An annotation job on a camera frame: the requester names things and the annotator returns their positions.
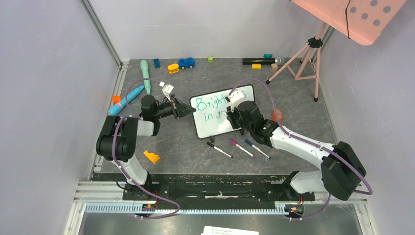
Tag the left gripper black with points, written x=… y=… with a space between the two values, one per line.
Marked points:
x=176 y=105

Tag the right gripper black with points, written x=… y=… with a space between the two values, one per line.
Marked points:
x=235 y=119

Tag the white whiteboard black frame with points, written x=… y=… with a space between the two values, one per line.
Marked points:
x=210 y=117

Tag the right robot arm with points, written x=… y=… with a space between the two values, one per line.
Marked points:
x=339 y=170

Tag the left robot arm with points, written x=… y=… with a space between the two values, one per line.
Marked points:
x=118 y=137

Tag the purple capped whiteboard marker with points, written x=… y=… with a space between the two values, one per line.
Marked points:
x=240 y=147

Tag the blue capped whiteboard marker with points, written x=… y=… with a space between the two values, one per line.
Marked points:
x=257 y=148

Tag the black capped whiteboard marker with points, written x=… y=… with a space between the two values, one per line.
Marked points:
x=218 y=149

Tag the orange rounded toy brick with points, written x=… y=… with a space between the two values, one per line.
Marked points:
x=277 y=115

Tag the yellow oval toy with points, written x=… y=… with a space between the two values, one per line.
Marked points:
x=173 y=68

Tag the blue toy car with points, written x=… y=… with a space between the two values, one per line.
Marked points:
x=186 y=63

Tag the dark blue block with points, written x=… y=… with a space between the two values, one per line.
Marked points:
x=157 y=63

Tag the orange wedge toy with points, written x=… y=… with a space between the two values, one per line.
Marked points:
x=154 y=158

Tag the mint green toy marker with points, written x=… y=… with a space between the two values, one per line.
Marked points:
x=145 y=73

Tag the black cylinder tube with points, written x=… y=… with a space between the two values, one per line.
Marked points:
x=262 y=61

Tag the beige wooden block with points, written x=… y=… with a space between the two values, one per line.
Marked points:
x=274 y=67

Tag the small orange toy piece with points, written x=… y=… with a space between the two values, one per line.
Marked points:
x=116 y=99

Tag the blue toy marker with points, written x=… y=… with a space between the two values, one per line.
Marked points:
x=117 y=108

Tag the teal block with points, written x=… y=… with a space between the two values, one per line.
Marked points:
x=267 y=55

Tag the clear round bulb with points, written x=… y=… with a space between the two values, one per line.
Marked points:
x=279 y=60

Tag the pink tripod stand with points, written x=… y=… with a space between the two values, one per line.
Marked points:
x=313 y=44

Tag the white paper sheet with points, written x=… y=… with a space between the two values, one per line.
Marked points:
x=211 y=230

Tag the pink perforated panel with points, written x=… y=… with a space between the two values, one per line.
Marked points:
x=360 y=20

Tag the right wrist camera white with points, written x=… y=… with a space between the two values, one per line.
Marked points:
x=235 y=98

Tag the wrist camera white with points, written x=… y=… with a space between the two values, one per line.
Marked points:
x=235 y=98
x=166 y=89

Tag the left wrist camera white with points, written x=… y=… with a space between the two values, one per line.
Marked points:
x=166 y=89

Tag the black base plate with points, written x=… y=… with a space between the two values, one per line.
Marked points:
x=225 y=191

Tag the light blue cable duct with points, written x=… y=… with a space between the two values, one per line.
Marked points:
x=138 y=208

